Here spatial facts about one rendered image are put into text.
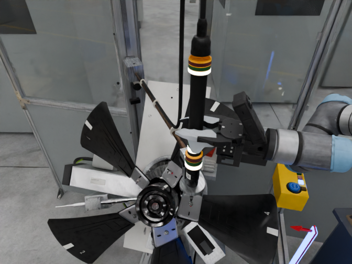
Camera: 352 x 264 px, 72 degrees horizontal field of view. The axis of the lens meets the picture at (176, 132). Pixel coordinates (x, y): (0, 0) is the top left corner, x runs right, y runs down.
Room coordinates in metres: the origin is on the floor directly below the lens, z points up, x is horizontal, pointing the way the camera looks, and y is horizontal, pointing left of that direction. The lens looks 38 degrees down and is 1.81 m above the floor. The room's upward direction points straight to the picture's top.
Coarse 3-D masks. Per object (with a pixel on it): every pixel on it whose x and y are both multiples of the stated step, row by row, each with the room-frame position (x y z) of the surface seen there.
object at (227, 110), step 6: (210, 102) 0.65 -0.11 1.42; (186, 108) 0.69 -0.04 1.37; (210, 108) 0.63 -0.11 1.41; (216, 108) 0.62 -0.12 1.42; (222, 108) 0.61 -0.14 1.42; (228, 108) 0.60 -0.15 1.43; (186, 114) 0.67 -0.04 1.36; (204, 114) 0.63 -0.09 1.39; (210, 114) 0.61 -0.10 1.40; (216, 114) 0.60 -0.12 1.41; (222, 114) 0.60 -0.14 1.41; (228, 114) 0.59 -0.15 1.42; (234, 114) 0.58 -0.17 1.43; (186, 126) 0.63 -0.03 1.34; (186, 144) 0.57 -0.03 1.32; (174, 150) 0.58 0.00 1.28; (204, 150) 0.51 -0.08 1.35; (210, 150) 0.51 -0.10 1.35; (174, 156) 0.56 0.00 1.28; (174, 162) 0.54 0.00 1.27
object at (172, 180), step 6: (168, 168) 0.54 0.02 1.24; (174, 168) 0.52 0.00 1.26; (180, 168) 0.51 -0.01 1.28; (162, 174) 0.53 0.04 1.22; (168, 174) 0.52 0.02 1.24; (174, 174) 0.50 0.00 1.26; (180, 174) 0.48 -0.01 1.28; (168, 180) 0.50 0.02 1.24; (174, 180) 0.48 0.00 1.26; (174, 186) 0.46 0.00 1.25
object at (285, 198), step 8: (280, 168) 0.71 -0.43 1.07; (280, 176) 0.66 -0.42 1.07; (288, 176) 0.66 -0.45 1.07; (296, 176) 0.66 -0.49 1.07; (280, 184) 0.62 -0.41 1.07; (288, 184) 0.62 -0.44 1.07; (304, 184) 0.62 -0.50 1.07; (280, 192) 0.59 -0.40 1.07; (288, 192) 0.58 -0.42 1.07; (296, 192) 0.58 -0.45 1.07; (304, 192) 0.58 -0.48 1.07; (280, 200) 0.58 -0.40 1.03; (288, 200) 0.57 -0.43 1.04; (296, 200) 0.57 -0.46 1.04; (304, 200) 0.56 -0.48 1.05; (288, 208) 0.57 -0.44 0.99; (296, 208) 0.56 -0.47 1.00
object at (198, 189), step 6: (180, 150) 0.48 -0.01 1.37; (180, 156) 0.48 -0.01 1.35; (180, 162) 0.47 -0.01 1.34; (180, 180) 0.45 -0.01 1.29; (180, 186) 0.43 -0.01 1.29; (186, 186) 0.43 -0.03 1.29; (198, 186) 0.43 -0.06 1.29; (204, 186) 0.43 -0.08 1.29; (186, 192) 0.41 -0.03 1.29; (192, 192) 0.41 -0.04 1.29; (198, 192) 0.41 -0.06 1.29
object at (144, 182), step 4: (136, 168) 0.51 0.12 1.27; (136, 172) 0.52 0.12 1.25; (140, 172) 0.50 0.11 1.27; (132, 176) 0.54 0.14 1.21; (136, 176) 0.52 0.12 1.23; (144, 176) 0.50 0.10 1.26; (140, 180) 0.51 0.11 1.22; (144, 180) 0.50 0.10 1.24; (140, 184) 0.51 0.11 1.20; (144, 184) 0.50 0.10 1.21; (140, 188) 0.52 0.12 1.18
